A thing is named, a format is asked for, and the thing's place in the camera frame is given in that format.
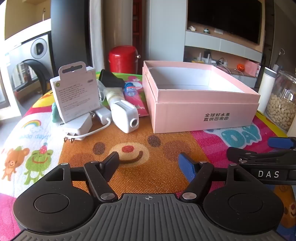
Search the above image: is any teal toy figure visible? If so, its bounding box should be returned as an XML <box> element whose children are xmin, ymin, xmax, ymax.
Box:
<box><xmin>51</xmin><ymin>102</ymin><xmax>62</xmax><ymax>123</ymax></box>

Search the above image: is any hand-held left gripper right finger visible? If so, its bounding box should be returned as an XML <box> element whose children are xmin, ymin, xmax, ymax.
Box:
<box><xmin>178</xmin><ymin>152</ymin><xmax>252</xmax><ymax>202</ymax></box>

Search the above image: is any white handheld device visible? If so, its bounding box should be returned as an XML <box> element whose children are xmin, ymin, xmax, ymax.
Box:
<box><xmin>105</xmin><ymin>87</ymin><xmax>140</xmax><ymax>134</ymax></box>

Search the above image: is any glass jar of nuts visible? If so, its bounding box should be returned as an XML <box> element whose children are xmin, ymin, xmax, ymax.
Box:
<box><xmin>265</xmin><ymin>69</ymin><xmax>296</xmax><ymax>133</ymax></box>

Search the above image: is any red pedal bin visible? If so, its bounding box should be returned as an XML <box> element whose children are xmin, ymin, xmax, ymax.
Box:
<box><xmin>108</xmin><ymin>45</ymin><xmax>141</xmax><ymax>74</ymax></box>

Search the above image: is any pink packet with blue bottle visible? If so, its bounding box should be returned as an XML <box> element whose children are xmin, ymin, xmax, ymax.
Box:
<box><xmin>123</xmin><ymin>79</ymin><xmax>149</xmax><ymax>117</ymax></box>

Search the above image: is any white curtain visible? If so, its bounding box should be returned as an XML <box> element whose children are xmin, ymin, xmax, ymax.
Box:
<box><xmin>89</xmin><ymin>0</ymin><xmax>104</xmax><ymax>73</ymax></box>

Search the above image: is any white power adapter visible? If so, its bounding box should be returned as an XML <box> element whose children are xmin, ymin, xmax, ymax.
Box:
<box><xmin>59</xmin><ymin>113</ymin><xmax>93</xmax><ymax>143</ymax></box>

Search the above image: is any red lattice screen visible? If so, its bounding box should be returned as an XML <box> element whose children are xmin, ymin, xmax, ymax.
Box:
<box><xmin>132</xmin><ymin>0</ymin><xmax>142</xmax><ymax>68</ymax></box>

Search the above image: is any black television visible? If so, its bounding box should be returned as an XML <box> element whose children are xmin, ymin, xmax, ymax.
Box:
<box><xmin>187</xmin><ymin>0</ymin><xmax>261</xmax><ymax>44</ymax></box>

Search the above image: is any dark tall cabinet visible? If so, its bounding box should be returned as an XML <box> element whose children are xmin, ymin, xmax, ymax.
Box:
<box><xmin>50</xmin><ymin>0</ymin><xmax>90</xmax><ymax>77</ymax></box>

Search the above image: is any colourful cartoon mat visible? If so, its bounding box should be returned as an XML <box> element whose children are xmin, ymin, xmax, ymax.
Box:
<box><xmin>0</xmin><ymin>71</ymin><xmax>296</xmax><ymax>241</ymax></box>

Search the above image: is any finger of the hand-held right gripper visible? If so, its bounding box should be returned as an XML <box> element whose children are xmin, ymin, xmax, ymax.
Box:
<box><xmin>227</xmin><ymin>146</ymin><xmax>296</xmax><ymax>165</ymax></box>
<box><xmin>268</xmin><ymin>136</ymin><xmax>296</xmax><ymax>150</ymax></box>

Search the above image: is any pink shelf box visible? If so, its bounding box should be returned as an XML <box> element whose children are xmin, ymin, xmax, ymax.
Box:
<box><xmin>245</xmin><ymin>60</ymin><xmax>261</xmax><ymax>78</ymax></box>

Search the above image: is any white television cabinet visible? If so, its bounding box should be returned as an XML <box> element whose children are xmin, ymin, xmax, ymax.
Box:
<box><xmin>184</xmin><ymin>20</ymin><xmax>264</xmax><ymax>89</ymax></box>

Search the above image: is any black pouch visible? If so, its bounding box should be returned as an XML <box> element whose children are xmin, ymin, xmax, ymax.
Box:
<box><xmin>98</xmin><ymin>69</ymin><xmax>125</xmax><ymax>90</ymax></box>

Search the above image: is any white insulated bottle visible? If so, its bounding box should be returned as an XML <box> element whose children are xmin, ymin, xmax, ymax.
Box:
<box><xmin>257</xmin><ymin>67</ymin><xmax>277</xmax><ymax>112</ymax></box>

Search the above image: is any grey washing machine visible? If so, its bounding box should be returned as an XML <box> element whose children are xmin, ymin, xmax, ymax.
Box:
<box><xmin>0</xmin><ymin>19</ymin><xmax>55</xmax><ymax>121</ymax></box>

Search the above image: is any white retail package box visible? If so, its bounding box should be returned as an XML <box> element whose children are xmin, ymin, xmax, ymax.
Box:
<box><xmin>50</xmin><ymin>61</ymin><xmax>102</xmax><ymax>123</ymax></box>

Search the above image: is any pink cardboard box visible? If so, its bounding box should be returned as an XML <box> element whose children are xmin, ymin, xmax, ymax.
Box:
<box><xmin>142</xmin><ymin>60</ymin><xmax>261</xmax><ymax>134</ymax></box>

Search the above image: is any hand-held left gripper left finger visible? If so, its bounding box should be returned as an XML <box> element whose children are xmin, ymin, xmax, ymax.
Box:
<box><xmin>44</xmin><ymin>152</ymin><xmax>120</xmax><ymax>203</ymax></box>

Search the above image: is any white charging cable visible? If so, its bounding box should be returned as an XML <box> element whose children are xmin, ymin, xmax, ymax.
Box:
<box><xmin>69</xmin><ymin>108</ymin><xmax>113</xmax><ymax>141</ymax></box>

